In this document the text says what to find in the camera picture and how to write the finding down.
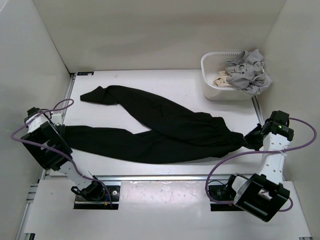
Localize black trousers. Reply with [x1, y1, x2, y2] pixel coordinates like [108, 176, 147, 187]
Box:
[61, 85, 245, 164]

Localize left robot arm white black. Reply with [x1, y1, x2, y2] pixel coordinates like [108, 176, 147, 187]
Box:
[20, 107, 107, 201]

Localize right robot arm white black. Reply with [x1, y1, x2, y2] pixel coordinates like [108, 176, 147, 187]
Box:
[205, 110, 294, 222]

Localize beige crumpled garment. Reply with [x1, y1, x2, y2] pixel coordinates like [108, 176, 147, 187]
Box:
[213, 70, 232, 88]

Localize grey crumpled garment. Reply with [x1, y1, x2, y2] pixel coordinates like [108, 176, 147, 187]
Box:
[225, 49, 272, 96]

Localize white plastic basket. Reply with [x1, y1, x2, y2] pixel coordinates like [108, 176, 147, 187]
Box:
[200, 51, 253, 102]

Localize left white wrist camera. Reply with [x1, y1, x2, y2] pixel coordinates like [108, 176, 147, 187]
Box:
[51, 112, 65, 126]

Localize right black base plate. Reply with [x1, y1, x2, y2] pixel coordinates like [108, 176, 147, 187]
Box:
[208, 184, 243, 212]

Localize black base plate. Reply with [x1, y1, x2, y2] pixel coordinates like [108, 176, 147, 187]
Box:
[208, 184, 243, 212]
[71, 185, 121, 210]

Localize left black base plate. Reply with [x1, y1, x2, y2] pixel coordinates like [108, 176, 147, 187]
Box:
[71, 185, 121, 210]

